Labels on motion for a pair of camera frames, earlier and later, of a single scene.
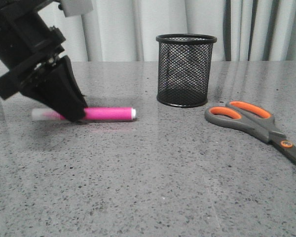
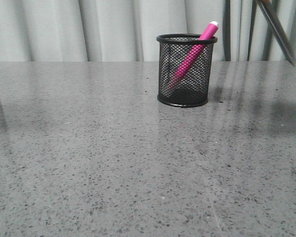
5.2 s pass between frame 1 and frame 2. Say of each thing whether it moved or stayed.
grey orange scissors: moved
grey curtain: stayed
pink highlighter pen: moved
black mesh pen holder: stayed
